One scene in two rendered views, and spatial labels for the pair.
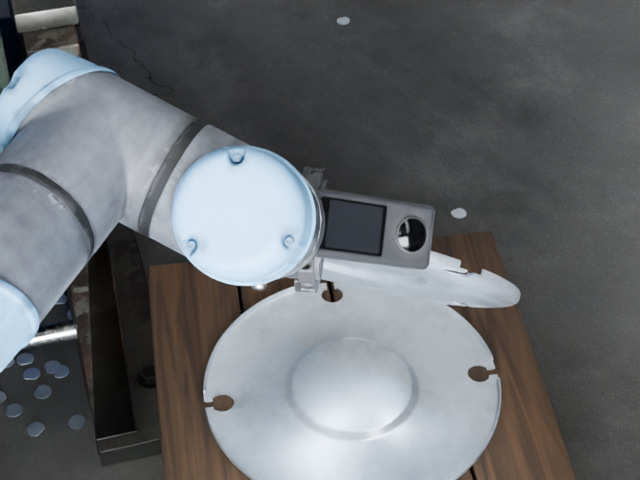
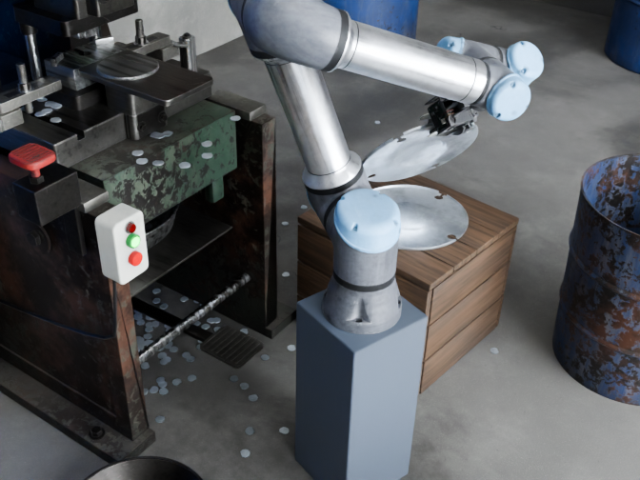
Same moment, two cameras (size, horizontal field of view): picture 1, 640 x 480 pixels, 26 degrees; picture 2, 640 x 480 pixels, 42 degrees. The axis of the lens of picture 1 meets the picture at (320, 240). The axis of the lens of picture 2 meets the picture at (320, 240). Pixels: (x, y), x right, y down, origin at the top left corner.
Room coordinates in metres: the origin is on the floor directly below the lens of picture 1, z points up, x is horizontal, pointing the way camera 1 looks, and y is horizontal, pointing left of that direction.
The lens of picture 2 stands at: (-0.29, 1.25, 1.44)
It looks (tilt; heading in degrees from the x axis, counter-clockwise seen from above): 34 degrees down; 319
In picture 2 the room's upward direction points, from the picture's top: 2 degrees clockwise
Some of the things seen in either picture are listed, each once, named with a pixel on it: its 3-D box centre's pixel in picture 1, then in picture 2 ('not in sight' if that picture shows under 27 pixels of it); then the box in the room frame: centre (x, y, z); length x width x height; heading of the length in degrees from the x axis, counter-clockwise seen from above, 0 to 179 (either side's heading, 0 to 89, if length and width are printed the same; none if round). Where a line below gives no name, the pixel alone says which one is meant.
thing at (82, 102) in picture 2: not in sight; (87, 79); (1.29, 0.56, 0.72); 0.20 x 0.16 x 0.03; 106
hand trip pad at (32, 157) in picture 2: not in sight; (34, 171); (0.98, 0.82, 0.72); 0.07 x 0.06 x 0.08; 16
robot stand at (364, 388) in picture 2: not in sight; (355, 393); (0.59, 0.39, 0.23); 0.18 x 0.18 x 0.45; 87
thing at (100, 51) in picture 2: not in sight; (88, 63); (1.28, 0.56, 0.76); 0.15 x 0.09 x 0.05; 106
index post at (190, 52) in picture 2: not in sight; (188, 54); (1.21, 0.36, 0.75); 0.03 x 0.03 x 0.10; 16
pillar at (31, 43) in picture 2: not in sight; (31, 46); (1.33, 0.66, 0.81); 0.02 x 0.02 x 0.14
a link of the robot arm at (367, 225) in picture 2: not in sight; (365, 234); (0.60, 0.38, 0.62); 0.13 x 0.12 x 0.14; 157
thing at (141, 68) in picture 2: not in sight; (148, 102); (1.12, 0.52, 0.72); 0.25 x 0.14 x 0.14; 16
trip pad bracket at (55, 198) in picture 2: not in sight; (52, 217); (0.98, 0.80, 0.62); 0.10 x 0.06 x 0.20; 106
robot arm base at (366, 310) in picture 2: not in sight; (363, 288); (0.59, 0.39, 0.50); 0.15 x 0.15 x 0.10
